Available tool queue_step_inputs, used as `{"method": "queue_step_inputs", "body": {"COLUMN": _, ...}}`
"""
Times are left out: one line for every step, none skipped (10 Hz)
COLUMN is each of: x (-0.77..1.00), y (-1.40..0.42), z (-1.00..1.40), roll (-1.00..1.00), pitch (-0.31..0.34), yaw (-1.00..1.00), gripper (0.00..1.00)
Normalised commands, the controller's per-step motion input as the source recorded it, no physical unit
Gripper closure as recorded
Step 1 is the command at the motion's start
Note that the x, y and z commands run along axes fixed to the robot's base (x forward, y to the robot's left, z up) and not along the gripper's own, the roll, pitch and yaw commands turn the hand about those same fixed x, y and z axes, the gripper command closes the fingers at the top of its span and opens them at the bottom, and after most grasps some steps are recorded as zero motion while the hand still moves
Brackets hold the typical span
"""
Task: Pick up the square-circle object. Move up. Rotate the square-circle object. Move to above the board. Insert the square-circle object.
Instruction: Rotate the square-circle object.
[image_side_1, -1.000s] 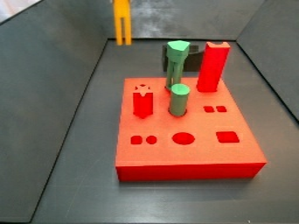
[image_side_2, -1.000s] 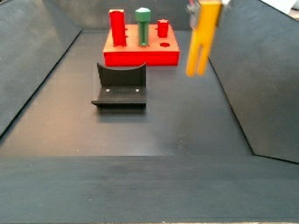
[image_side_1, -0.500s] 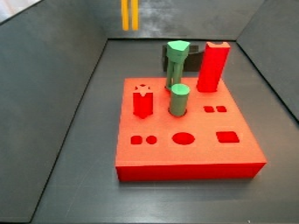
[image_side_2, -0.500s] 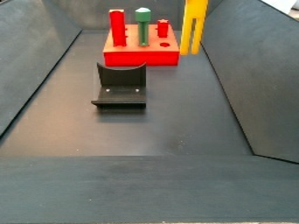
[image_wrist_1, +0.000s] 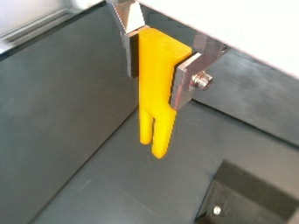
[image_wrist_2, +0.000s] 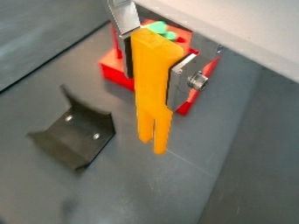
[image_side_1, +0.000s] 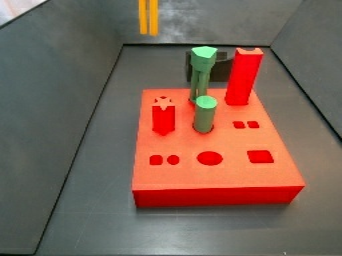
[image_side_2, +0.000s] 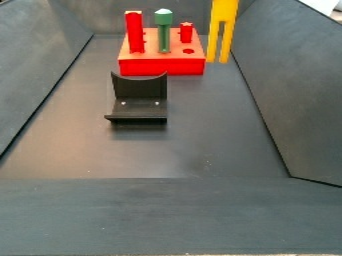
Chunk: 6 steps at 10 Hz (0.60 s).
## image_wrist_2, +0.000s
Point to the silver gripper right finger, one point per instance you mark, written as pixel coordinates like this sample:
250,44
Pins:
185,78

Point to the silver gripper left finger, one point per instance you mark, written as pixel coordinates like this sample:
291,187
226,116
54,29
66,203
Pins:
126,21

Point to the yellow two-pronged peg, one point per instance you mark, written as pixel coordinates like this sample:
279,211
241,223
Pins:
154,54

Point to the red peg board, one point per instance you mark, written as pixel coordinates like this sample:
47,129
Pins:
111,64

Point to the green pentagon-top peg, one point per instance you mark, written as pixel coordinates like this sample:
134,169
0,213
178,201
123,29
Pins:
158,27

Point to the green cylinder peg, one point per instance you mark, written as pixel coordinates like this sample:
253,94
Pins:
171,35

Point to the black curved bracket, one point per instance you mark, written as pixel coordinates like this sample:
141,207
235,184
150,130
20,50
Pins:
78,135

